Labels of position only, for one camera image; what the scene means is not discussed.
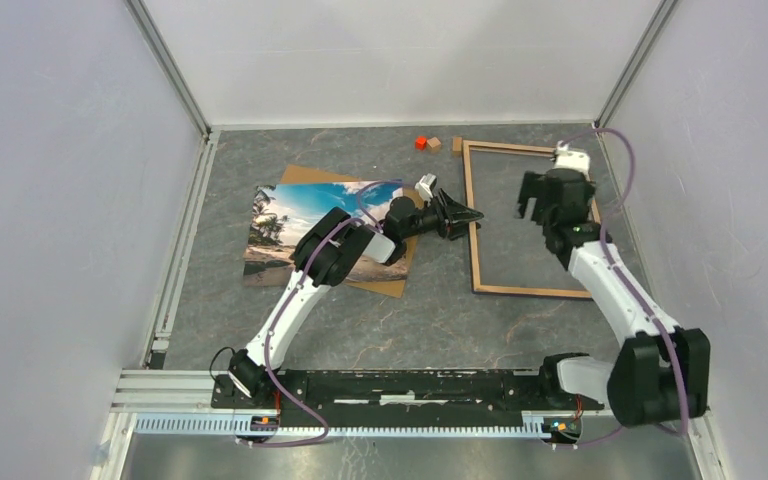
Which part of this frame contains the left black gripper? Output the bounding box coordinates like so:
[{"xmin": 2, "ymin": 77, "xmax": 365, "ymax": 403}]
[{"xmin": 401, "ymin": 187, "xmax": 483, "ymax": 241}]

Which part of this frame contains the wooden picture frame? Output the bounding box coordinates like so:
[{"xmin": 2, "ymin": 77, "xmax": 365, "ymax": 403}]
[{"xmin": 461, "ymin": 139, "xmax": 603, "ymax": 301}]

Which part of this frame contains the tan wooden block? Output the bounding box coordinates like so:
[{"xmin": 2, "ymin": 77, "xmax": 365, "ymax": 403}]
[{"xmin": 451, "ymin": 136, "xmax": 463, "ymax": 157}]

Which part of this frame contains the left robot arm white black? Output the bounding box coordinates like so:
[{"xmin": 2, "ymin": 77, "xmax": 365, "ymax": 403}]
[{"xmin": 227, "ymin": 189, "xmax": 484, "ymax": 408}]

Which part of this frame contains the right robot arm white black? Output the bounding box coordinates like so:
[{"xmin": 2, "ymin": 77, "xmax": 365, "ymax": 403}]
[{"xmin": 518, "ymin": 168, "xmax": 711, "ymax": 434}]

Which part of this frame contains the beach landscape photo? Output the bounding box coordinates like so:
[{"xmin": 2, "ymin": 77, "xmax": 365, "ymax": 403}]
[{"xmin": 243, "ymin": 181, "xmax": 403, "ymax": 287}]

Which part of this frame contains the tan wooden cube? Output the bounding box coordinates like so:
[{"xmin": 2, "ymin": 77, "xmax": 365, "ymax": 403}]
[{"xmin": 425, "ymin": 137, "xmax": 442, "ymax": 153}]

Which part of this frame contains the brown cardboard backing board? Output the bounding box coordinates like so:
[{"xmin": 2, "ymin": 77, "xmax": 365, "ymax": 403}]
[{"xmin": 280, "ymin": 165, "xmax": 418, "ymax": 298}]

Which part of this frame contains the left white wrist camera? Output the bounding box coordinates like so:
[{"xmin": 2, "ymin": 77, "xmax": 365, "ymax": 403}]
[{"xmin": 414, "ymin": 173, "xmax": 437, "ymax": 203}]

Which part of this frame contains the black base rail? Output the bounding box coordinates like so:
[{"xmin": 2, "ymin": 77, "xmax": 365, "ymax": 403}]
[{"xmin": 211, "ymin": 369, "xmax": 605, "ymax": 429}]

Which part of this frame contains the white cable duct strip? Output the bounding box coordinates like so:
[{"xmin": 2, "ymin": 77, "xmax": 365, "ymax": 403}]
[{"xmin": 133, "ymin": 413, "xmax": 551, "ymax": 440}]

